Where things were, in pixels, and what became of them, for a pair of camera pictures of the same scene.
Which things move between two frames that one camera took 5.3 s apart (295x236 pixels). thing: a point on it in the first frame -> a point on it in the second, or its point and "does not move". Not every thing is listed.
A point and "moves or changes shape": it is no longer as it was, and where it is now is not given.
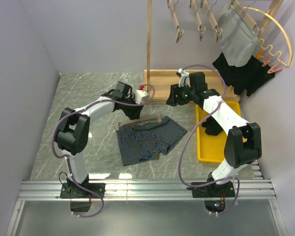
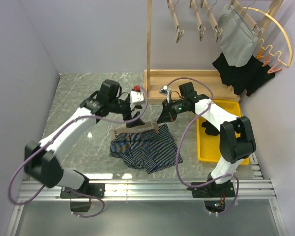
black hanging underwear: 250,77 does not move
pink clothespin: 273,70 does not move
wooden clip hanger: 250,22 does not move
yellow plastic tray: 210,148 does not move
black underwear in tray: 212,127 does not move
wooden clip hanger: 117,124 -> 147,126
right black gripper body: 185,94 -> 173,109
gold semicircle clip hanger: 272,46 does not move
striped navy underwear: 140,142 moves or changes shape
